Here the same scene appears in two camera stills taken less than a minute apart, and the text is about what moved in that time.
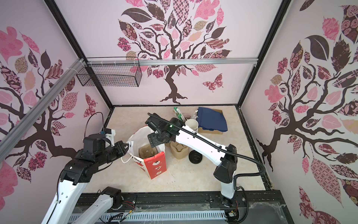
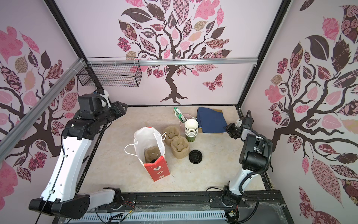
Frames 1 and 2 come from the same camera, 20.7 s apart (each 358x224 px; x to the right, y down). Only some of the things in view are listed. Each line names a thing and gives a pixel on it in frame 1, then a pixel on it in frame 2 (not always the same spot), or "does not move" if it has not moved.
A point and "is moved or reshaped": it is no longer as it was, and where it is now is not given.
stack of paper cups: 192,123 does not move
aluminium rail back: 170,61 does not move
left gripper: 119,145 -> 119,110
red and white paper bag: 154,165 is moved or reshaped
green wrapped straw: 178,114 does not move
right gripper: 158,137 -> 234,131
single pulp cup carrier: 147,150 is moved or reshaped
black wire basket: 127,75 does not move
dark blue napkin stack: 210,120 does not move
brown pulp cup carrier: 178,150 does not move
